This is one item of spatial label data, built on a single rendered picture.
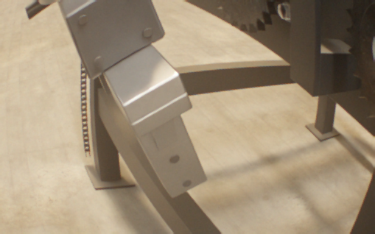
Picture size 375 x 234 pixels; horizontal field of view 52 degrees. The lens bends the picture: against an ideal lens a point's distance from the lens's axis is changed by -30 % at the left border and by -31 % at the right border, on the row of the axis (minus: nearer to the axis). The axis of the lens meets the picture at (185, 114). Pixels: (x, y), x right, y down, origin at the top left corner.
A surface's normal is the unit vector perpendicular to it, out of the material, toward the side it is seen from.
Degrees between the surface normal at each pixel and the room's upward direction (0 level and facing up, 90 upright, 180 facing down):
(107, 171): 90
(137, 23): 96
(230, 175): 0
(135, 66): 25
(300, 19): 90
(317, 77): 90
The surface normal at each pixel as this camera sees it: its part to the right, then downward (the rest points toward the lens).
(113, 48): 0.42, 0.51
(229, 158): 0.04, -0.90
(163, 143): 0.51, 0.80
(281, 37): -0.92, 0.15
